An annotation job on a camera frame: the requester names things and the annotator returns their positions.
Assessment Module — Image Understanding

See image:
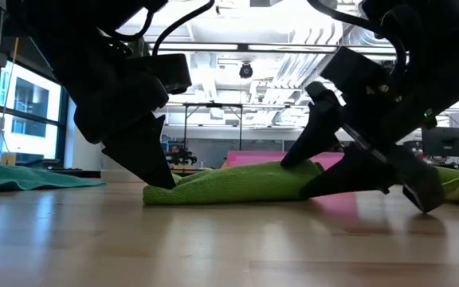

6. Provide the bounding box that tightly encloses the long ceiling light bar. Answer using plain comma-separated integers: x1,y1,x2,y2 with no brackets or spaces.
145,41,398,56

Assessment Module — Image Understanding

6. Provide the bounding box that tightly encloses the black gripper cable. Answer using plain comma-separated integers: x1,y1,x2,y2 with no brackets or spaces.
152,0,217,57
306,0,410,77

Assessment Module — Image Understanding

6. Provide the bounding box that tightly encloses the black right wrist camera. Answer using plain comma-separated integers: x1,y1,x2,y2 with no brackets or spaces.
320,46,390,88

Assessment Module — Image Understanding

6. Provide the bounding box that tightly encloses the small yellow box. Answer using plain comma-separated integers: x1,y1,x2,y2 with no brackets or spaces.
0,152,18,167

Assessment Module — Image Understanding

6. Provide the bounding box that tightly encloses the black background rig frame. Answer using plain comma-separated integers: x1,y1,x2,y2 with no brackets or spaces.
180,102,245,152

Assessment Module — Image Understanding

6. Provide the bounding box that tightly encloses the teal microfiber towel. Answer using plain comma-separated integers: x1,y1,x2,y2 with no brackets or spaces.
0,153,107,194

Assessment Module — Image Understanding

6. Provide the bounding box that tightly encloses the black computer monitor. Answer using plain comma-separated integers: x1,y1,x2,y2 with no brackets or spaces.
421,126,459,159

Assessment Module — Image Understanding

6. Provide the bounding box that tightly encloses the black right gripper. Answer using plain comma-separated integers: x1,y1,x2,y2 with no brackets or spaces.
280,59,459,214

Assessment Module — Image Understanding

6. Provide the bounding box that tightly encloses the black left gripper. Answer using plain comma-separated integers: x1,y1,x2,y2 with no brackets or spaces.
49,49,178,191

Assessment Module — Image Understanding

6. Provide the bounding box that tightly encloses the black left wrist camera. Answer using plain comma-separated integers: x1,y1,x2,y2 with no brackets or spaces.
127,53,193,96

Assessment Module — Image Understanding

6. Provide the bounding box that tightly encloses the black ceiling dome camera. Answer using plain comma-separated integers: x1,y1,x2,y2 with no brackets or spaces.
238,62,255,80

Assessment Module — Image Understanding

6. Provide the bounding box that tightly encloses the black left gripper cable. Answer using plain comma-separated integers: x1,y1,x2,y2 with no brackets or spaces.
152,0,217,57

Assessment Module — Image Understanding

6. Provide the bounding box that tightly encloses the black window frame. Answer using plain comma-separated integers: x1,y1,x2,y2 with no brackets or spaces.
0,55,71,168

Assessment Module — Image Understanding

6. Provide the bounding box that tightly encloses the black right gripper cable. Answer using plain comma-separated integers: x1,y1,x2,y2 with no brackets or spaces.
306,0,410,77

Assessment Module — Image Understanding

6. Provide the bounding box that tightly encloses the pink translucent plastic basket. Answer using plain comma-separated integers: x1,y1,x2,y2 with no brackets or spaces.
224,150,347,171

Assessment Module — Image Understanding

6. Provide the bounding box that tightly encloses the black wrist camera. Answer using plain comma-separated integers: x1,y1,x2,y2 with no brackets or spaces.
320,46,390,88
127,53,193,96

